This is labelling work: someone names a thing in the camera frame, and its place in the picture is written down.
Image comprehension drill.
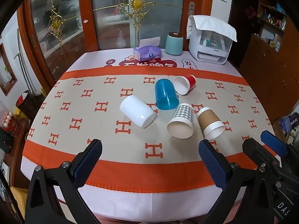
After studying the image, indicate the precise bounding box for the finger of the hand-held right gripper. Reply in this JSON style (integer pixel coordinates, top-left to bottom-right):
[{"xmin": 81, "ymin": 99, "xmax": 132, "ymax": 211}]
[
  {"xmin": 261, "ymin": 131, "xmax": 299, "ymax": 168},
  {"xmin": 242, "ymin": 138, "xmax": 281, "ymax": 169}
]

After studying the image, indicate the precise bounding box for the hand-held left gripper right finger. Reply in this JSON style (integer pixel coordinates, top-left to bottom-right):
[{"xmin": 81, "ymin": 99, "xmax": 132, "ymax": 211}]
[{"xmin": 198, "ymin": 139, "xmax": 276, "ymax": 224}]

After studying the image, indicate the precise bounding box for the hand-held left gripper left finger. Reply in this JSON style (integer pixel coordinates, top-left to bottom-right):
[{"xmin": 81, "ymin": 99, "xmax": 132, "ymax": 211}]
[{"xmin": 24, "ymin": 139, "xmax": 103, "ymax": 224}]

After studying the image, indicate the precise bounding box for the brown paper cup white rim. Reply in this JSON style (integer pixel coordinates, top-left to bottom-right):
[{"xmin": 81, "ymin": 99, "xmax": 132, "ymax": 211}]
[{"xmin": 197, "ymin": 107, "xmax": 226, "ymax": 140}]

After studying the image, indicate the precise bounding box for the grey checked paper cup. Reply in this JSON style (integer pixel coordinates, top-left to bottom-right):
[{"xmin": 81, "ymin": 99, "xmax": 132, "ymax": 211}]
[{"xmin": 167, "ymin": 103, "xmax": 194, "ymax": 139}]

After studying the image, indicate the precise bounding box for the white plastic cup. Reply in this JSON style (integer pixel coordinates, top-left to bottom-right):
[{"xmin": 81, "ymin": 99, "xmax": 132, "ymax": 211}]
[{"xmin": 120, "ymin": 95, "xmax": 156, "ymax": 129}]

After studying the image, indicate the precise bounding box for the blue translucent plastic cup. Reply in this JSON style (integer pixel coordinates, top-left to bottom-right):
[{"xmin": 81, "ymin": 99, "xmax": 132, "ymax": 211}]
[{"xmin": 155, "ymin": 79, "xmax": 179, "ymax": 111}]

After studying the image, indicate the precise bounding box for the red paper cup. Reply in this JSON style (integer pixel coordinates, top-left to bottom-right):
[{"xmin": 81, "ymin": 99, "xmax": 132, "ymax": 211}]
[{"xmin": 173, "ymin": 75, "xmax": 196, "ymax": 95}]

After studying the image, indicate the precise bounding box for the cardboard box with packets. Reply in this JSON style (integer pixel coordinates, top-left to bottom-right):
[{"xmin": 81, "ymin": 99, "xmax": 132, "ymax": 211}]
[{"xmin": 272, "ymin": 112, "xmax": 299, "ymax": 145}]

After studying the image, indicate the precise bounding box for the orange patterned table runner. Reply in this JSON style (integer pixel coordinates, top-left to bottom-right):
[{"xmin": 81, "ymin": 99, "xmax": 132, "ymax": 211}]
[{"xmin": 21, "ymin": 68, "xmax": 274, "ymax": 193}]

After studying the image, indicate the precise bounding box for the wooden cabinet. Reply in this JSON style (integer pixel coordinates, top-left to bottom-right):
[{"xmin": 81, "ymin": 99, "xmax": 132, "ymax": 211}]
[{"xmin": 239, "ymin": 34, "xmax": 299, "ymax": 123}]

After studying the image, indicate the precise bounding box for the white printed tablecloth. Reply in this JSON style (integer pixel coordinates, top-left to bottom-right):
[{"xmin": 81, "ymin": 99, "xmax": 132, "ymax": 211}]
[{"xmin": 21, "ymin": 49, "xmax": 249, "ymax": 224}]

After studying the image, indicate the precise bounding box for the yellow stool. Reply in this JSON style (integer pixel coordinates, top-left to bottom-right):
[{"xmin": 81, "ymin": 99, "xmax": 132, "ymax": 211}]
[{"xmin": 10, "ymin": 186, "xmax": 30, "ymax": 223}]

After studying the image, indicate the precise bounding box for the dark woven basket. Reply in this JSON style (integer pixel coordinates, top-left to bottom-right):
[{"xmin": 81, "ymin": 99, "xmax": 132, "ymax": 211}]
[{"xmin": 16, "ymin": 90, "xmax": 45, "ymax": 120}]

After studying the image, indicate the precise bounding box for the red box with round balls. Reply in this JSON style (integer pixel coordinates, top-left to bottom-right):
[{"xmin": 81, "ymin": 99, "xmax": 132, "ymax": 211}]
[{"xmin": 0, "ymin": 111, "xmax": 27, "ymax": 138}]

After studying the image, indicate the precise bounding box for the white countertop appliance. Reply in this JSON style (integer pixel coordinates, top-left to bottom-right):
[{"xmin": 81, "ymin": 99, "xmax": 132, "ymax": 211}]
[{"xmin": 188, "ymin": 26, "xmax": 233, "ymax": 65}]

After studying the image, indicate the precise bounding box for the wooden shelf with small goods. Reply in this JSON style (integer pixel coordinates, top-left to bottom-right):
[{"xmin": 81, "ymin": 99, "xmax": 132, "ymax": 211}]
[{"xmin": 256, "ymin": 0, "xmax": 288, "ymax": 52}]

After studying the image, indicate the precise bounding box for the teal canister brown lid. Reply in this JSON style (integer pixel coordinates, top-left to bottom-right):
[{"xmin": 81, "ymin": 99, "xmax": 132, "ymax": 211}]
[{"xmin": 165, "ymin": 32, "xmax": 184, "ymax": 56}]

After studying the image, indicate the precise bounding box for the purple tissue pack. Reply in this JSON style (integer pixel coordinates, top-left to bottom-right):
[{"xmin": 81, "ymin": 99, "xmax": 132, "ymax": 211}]
[{"xmin": 133, "ymin": 37, "xmax": 162, "ymax": 61}]

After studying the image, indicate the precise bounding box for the white folded cloth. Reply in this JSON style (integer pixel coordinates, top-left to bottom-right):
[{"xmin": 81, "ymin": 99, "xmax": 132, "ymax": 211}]
[{"xmin": 186, "ymin": 15, "xmax": 237, "ymax": 43}]

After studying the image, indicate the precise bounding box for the glass door gold ornament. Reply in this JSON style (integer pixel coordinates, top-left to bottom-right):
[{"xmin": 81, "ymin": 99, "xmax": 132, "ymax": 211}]
[
  {"xmin": 78, "ymin": 0, "xmax": 215, "ymax": 52},
  {"xmin": 17, "ymin": 0, "xmax": 98, "ymax": 88}
]

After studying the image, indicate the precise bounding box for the wooden picture frame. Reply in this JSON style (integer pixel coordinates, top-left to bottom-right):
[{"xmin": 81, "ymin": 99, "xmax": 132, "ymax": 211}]
[{"xmin": 0, "ymin": 43, "xmax": 18, "ymax": 96}]

